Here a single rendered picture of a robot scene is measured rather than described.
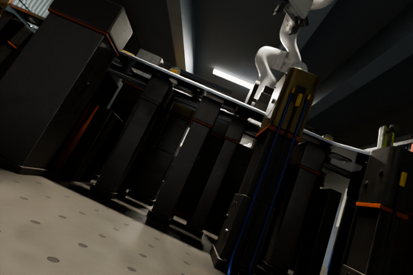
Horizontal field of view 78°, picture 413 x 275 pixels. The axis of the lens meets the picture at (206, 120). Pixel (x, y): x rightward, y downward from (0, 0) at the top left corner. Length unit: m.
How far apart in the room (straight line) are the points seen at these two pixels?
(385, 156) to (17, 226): 0.53
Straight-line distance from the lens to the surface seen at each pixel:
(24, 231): 0.27
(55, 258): 0.24
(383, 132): 1.00
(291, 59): 1.37
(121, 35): 0.56
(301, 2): 1.02
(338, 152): 0.69
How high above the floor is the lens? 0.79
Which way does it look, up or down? 15 degrees up
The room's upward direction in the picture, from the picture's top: 24 degrees clockwise
